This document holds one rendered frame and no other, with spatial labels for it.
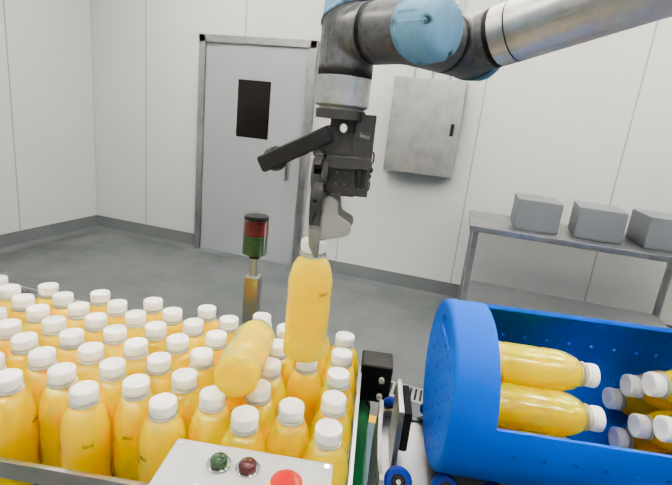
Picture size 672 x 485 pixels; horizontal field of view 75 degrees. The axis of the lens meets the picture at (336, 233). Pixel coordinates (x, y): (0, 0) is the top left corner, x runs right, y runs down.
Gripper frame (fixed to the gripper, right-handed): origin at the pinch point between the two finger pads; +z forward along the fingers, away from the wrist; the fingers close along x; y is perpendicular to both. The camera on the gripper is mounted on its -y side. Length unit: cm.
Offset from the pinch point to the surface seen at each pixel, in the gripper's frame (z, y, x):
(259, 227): 8.5, -18.9, 39.3
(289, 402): 23.2, -0.7, -6.4
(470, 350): 12.3, 25.0, -3.0
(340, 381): 23.7, 6.4, 1.9
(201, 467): 22.4, -8.0, -21.9
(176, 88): -38, -210, 397
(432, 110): -38, 49, 326
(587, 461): 24.1, 42.3, -8.1
